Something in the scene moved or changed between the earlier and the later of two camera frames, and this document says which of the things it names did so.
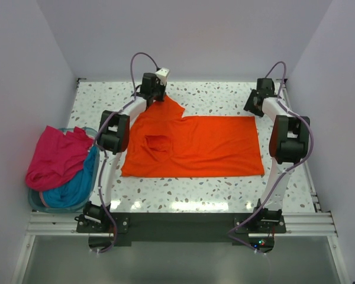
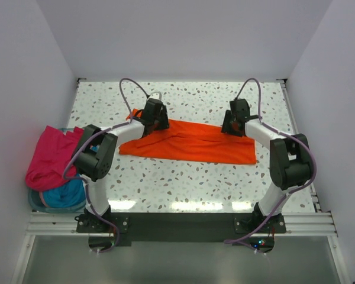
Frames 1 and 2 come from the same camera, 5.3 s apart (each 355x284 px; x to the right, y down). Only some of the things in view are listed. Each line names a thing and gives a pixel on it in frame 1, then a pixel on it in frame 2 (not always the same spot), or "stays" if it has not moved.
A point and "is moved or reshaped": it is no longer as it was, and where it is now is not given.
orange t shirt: x=160 y=142 is moved or reshaped
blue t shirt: x=76 y=190 stays
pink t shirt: x=58 y=158 stays
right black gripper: x=252 y=103 → x=231 y=127
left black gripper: x=158 y=94 → x=158 y=123
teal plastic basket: x=34 y=198 stays
